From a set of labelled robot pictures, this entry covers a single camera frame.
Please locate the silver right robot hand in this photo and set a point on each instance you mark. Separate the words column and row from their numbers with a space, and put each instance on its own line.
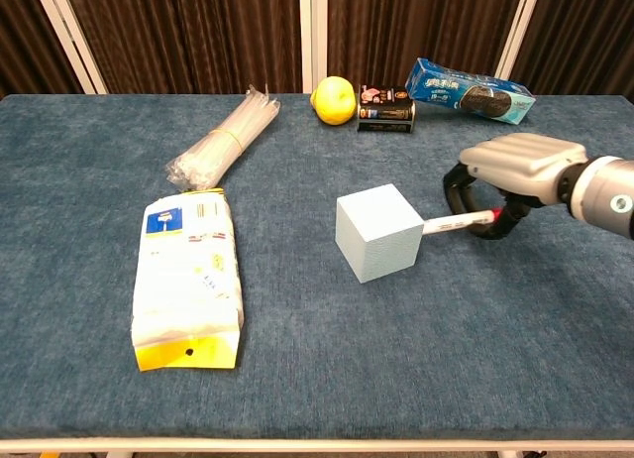
column 525, row 163

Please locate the light blue foam cube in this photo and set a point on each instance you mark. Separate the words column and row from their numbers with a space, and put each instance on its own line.
column 379, row 232

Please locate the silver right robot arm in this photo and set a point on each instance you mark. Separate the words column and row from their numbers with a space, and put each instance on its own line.
column 602, row 193

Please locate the blue Oreo cookie box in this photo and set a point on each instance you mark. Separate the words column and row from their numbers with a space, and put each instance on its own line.
column 470, row 93

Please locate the black snack can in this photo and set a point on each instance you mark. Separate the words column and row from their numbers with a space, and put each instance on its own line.
column 386, row 111

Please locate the yellow lemon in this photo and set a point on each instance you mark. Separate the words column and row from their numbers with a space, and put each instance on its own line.
column 334, row 101

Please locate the blue fabric table cover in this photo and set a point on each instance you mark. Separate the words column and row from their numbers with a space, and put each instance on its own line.
column 317, row 329

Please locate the bundle of clear plastic straws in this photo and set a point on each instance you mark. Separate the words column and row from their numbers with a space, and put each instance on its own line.
column 223, row 141

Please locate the dark brown curtain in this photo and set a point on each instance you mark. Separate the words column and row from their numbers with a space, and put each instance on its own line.
column 198, row 32

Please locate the white and yellow paper bag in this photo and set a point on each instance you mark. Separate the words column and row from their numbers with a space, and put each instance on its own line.
column 185, row 279

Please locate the white screen frame post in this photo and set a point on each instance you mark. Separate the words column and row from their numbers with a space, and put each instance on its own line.
column 313, row 36
column 69, row 34
column 517, row 29

